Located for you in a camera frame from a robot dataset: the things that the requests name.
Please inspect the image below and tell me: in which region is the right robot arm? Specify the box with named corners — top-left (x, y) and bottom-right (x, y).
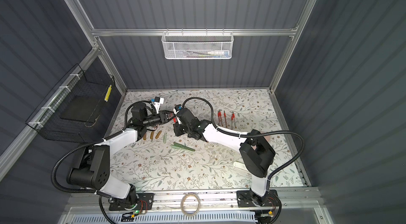
top-left (173, 97), bottom-right (305, 201)

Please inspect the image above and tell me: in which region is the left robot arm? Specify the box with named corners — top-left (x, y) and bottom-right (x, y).
top-left (51, 97), bottom-right (174, 203)

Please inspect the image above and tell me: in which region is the floral table mat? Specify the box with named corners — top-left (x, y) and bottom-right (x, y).
top-left (85, 89), bottom-right (305, 193)

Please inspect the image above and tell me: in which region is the white rectangular eraser box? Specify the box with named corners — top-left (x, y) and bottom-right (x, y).
top-left (233, 162), bottom-right (247, 172)

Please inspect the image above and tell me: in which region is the roll of clear tape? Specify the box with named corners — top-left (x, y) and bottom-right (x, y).
top-left (180, 193), bottom-right (202, 217)

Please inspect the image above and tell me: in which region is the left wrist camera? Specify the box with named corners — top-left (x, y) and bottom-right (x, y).
top-left (151, 97), bottom-right (165, 113)

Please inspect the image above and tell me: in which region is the white wire mesh basket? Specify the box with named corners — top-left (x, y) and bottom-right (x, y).
top-left (161, 32), bottom-right (234, 60)

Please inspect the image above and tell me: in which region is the black wire basket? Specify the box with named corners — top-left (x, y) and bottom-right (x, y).
top-left (26, 66), bottom-right (115, 143)

